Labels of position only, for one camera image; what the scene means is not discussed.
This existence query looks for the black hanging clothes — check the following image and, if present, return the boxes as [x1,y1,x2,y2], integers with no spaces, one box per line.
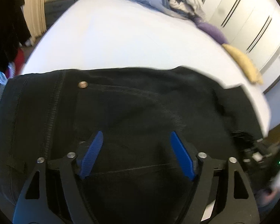
[0,0,31,73]

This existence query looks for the yellow pillow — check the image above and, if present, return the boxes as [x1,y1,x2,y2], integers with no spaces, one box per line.
[222,43,264,84]

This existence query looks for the beige curtain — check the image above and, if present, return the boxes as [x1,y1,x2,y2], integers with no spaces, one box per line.
[23,0,46,44]

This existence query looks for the purple pillow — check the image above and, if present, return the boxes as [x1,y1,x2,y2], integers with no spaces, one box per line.
[193,16,229,45]

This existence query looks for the black denim pants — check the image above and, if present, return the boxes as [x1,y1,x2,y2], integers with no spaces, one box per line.
[0,67,263,223]

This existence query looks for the white wardrobe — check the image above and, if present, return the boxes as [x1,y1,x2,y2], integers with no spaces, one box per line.
[204,0,280,91]

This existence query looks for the dark grey nightstand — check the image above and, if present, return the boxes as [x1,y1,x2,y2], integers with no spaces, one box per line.
[44,0,77,30]

